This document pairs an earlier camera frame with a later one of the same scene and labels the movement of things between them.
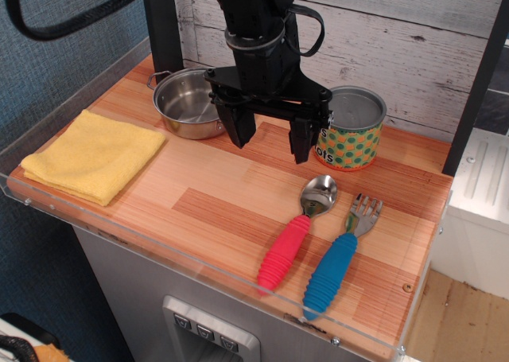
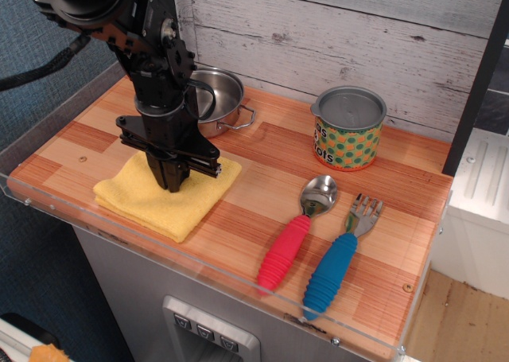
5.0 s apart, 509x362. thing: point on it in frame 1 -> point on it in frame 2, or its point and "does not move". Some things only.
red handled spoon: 317,194 does not move
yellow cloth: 91,161 -> 130,192
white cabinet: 472,245 does not move
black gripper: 266,75 -> 169,133
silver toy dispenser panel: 196,334 does not move
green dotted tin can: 352,141 does not move
